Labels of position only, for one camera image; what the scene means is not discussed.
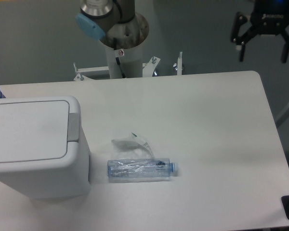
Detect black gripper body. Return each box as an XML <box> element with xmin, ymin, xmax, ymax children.
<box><xmin>250</xmin><ymin>0</ymin><xmax>289</xmax><ymax>35</ymax></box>

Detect white push-lid trash can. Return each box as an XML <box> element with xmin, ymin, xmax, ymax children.
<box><xmin>0</xmin><ymin>96</ymin><xmax>91</xmax><ymax>199</ymax></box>

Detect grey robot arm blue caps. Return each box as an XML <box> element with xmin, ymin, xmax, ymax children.
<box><xmin>76</xmin><ymin>0</ymin><xmax>289</xmax><ymax>63</ymax></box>

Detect crumpled clear plastic wrapper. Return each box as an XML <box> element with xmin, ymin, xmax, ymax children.
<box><xmin>111</xmin><ymin>132</ymin><xmax>155</xmax><ymax>159</ymax></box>

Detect clear plastic water bottle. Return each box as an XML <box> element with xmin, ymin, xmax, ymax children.
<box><xmin>106</xmin><ymin>158</ymin><xmax>179</xmax><ymax>183</ymax></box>

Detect white metal base frame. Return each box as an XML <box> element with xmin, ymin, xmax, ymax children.
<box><xmin>74</xmin><ymin>51</ymin><xmax>184</xmax><ymax>81</ymax></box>

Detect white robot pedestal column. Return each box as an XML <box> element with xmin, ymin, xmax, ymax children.
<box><xmin>104</xmin><ymin>45</ymin><xmax>143</xmax><ymax>79</ymax></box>

